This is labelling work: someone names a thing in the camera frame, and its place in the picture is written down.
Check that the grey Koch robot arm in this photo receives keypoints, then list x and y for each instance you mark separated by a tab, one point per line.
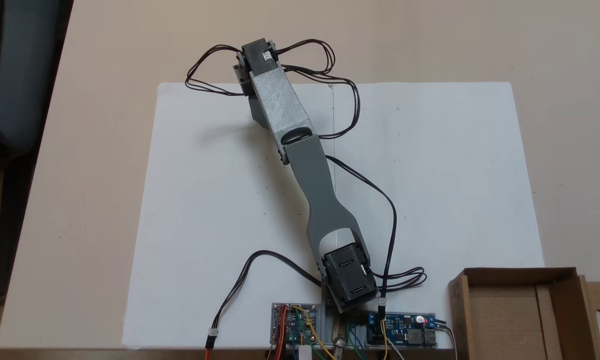
309	175

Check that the white paper sheet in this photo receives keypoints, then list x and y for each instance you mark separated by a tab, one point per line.
205	200

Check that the dark grey office chair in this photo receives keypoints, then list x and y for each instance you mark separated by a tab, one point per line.
25	90

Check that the white plastic plug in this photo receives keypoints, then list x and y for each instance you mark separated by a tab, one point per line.
304	353

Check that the blue circuit board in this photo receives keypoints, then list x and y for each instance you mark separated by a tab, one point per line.
404	332

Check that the brown cardboard box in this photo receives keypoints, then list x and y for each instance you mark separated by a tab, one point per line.
509	320

